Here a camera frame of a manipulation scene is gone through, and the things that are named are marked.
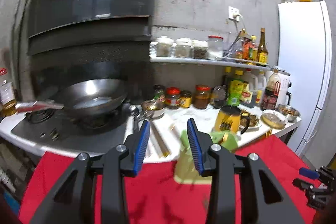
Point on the bundle of metal chopsticks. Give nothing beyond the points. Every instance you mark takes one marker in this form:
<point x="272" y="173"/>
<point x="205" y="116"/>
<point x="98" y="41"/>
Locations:
<point x="161" y="142"/>

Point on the tall dark sauce bottle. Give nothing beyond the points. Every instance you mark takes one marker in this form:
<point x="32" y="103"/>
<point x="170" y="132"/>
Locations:
<point x="262" y="53"/>

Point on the yellow mug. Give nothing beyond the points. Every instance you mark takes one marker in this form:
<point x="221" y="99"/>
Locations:
<point x="228" y="119"/>

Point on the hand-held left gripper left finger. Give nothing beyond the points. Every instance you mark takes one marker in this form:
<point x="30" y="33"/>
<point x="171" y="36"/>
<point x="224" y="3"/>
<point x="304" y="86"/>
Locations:
<point x="141" y="150"/>

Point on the white wall shelf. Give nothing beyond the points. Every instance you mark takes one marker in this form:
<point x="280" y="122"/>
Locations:
<point x="183" y="61"/>

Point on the white rice cooker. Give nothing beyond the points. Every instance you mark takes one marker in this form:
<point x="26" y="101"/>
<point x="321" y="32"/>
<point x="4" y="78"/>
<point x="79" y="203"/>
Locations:
<point x="284" y="85"/>

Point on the white refrigerator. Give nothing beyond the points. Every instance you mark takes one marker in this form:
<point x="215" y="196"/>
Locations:
<point x="302" y="69"/>

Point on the black range hood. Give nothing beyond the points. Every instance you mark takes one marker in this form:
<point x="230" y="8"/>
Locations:
<point x="78" y="3"/>

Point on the large orange-lidded pickle jar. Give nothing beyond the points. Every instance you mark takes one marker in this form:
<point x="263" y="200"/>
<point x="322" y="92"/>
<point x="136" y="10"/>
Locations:
<point x="202" y="98"/>

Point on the red-lidded clear jar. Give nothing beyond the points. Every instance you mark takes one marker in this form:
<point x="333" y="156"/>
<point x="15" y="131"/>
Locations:
<point x="215" y="48"/>

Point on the green-label sauce jar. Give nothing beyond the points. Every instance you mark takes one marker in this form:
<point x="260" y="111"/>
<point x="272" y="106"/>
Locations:
<point x="159" y="95"/>

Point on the small steel bowl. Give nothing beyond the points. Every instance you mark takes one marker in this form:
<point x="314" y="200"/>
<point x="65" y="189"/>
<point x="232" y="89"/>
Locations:
<point x="152" y="107"/>

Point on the white wall socket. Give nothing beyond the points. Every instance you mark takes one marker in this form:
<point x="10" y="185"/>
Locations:
<point x="233" y="13"/>

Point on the green-label yellow-cap bottle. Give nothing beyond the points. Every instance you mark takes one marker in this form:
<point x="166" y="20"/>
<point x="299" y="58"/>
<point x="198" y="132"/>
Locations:
<point x="235" y="91"/>

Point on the white-lidded glass spice jar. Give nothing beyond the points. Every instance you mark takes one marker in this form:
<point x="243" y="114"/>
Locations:
<point x="164" y="48"/>
<point x="200" y="51"/>
<point x="183" y="49"/>

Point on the orange seasoning bottle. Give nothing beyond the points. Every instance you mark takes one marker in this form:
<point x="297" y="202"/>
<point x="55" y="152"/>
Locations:
<point x="253" y="50"/>

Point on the plate with food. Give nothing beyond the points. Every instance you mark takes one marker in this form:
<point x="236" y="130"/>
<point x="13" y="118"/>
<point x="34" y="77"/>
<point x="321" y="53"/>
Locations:
<point x="250" y="121"/>

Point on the red tablecloth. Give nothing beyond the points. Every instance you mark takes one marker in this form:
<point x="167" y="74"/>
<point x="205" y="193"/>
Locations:
<point x="157" y="200"/>

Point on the yellow-rimmed bowl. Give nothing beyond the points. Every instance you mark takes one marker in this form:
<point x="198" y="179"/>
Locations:
<point x="274" y="119"/>

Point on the small yellow-label jar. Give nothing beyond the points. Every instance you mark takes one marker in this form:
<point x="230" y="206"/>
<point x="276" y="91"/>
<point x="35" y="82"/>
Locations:
<point x="185" y="100"/>

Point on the dark soy sauce bottle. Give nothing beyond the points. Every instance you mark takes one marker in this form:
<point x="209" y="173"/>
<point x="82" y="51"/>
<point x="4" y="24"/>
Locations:
<point x="270" y="98"/>

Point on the black gas stove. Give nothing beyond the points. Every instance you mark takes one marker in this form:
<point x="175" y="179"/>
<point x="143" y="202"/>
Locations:
<point x="65" y="132"/>

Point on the steel wok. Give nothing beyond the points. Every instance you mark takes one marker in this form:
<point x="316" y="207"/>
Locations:
<point x="92" y="92"/>

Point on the dark glass jar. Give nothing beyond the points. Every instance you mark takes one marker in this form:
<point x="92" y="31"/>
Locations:
<point x="218" y="97"/>

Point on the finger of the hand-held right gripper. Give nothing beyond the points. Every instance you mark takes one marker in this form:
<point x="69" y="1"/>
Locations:
<point x="303" y="184"/>
<point x="309" y="173"/>

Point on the green plastic utensil basket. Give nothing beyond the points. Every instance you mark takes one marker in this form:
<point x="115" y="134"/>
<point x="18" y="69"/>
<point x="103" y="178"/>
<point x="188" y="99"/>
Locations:
<point x="183" y="170"/>

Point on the cooking oil bottle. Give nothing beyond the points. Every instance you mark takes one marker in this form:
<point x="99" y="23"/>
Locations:
<point x="6" y="92"/>

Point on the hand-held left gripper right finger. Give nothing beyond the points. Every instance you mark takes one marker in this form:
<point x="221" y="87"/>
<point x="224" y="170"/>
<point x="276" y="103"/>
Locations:
<point x="194" y="150"/>

